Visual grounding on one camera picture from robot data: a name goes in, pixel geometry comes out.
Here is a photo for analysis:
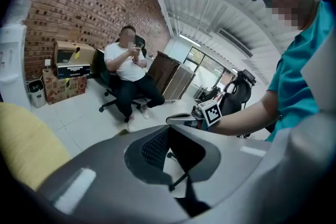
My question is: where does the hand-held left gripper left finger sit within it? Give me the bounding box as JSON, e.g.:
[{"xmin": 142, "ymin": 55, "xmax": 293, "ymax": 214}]
[{"xmin": 39, "ymin": 125, "xmax": 190, "ymax": 224}]

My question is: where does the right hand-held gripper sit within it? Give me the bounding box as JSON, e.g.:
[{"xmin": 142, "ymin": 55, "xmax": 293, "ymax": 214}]
[{"xmin": 165, "ymin": 99, "xmax": 223, "ymax": 131}]

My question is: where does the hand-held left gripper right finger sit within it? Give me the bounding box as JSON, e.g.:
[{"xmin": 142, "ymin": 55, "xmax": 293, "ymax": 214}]
[{"xmin": 170, "ymin": 125, "xmax": 271, "ymax": 209}]

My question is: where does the person's right forearm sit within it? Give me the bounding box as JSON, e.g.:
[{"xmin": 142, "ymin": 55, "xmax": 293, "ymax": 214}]
[{"xmin": 209, "ymin": 86, "xmax": 282, "ymax": 137}]

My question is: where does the printed cardboard box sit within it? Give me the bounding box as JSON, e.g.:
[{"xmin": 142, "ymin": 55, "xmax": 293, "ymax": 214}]
[{"xmin": 42, "ymin": 68, "xmax": 88, "ymax": 106}]

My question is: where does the black flat box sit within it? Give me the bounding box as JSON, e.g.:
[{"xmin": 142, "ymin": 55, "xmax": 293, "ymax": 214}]
[{"xmin": 56, "ymin": 62, "xmax": 92, "ymax": 80}]

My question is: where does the taped cardboard box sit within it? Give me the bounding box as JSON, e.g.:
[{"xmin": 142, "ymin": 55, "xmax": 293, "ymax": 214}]
[{"xmin": 54, "ymin": 40, "xmax": 96, "ymax": 66}]

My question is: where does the white water dispenser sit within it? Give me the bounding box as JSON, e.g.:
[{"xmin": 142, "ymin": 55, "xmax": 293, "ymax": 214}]
[{"xmin": 0, "ymin": 26, "xmax": 27, "ymax": 111}]

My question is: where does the brown wooden cabinet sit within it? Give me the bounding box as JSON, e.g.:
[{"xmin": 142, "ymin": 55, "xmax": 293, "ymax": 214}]
[{"xmin": 148, "ymin": 51, "xmax": 197, "ymax": 101}]

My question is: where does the black mesh office chair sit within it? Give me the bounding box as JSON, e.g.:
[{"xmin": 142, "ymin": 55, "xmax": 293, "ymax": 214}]
[{"xmin": 141, "ymin": 69, "xmax": 276, "ymax": 192}]

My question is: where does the ceiling light panel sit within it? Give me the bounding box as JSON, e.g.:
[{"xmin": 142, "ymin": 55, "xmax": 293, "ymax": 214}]
[{"xmin": 179, "ymin": 33, "xmax": 202, "ymax": 48}]

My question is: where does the round wooden table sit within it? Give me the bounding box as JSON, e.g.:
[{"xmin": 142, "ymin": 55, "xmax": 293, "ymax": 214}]
[{"xmin": 0, "ymin": 102, "xmax": 72, "ymax": 192}]

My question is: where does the white bin black lid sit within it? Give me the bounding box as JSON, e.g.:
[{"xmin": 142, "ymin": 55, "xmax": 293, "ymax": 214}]
[{"xmin": 27, "ymin": 79, "xmax": 47, "ymax": 109}]

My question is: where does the ceiling air vent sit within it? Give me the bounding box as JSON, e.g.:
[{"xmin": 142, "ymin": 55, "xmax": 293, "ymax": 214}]
[{"xmin": 217, "ymin": 28, "xmax": 253, "ymax": 58}]

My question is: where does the person's teal shirt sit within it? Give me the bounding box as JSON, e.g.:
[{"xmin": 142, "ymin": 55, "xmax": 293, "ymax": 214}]
[{"xmin": 266, "ymin": 0, "xmax": 336, "ymax": 143}]

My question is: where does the person's head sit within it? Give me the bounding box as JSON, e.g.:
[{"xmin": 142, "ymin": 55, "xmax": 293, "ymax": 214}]
[{"xmin": 261, "ymin": 0, "xmax": 317, "ymax": 32}]

